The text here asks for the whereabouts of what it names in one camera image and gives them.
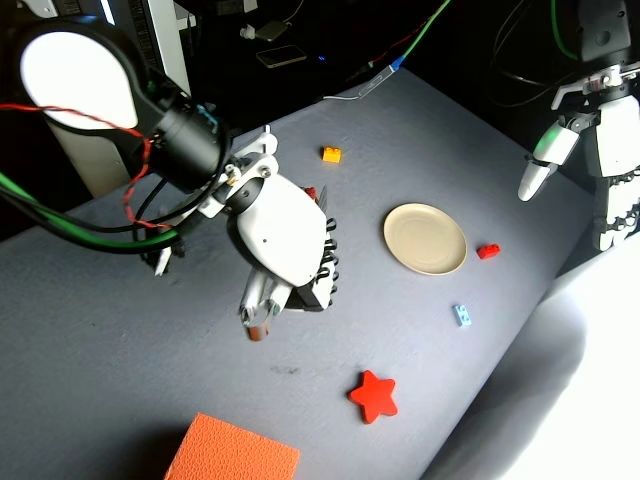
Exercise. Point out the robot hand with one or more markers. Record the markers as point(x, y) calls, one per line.
point(620, 135)
point(280, 230)

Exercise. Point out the chocolate cupcake with cherry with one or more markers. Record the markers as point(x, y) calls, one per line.
point(310, 193)

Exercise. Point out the yellow toy brick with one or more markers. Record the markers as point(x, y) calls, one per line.
point(332, 155)

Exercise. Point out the beige round plate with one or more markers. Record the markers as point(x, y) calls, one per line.
point(425, 240)

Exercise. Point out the grey table cloth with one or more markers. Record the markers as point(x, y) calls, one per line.
point(425, 150)

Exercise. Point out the dark smartphone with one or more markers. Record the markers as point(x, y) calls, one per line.
point(281, 56)

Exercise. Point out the red toy brick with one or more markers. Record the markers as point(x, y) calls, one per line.
point(488, 251)

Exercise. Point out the white adapter strip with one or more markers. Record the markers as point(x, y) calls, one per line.
point(380, 80)

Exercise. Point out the red star block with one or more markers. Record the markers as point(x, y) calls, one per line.
point(375, 397)

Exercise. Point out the gold smartphone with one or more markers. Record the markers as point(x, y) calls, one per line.
point(272, 31)

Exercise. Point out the light blue toy brick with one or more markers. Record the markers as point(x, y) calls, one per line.
point(463, 315)

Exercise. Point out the orange textured box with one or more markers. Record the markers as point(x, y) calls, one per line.
point(235, 450)

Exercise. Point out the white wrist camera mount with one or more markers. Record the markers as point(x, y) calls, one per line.
point(162, 262)

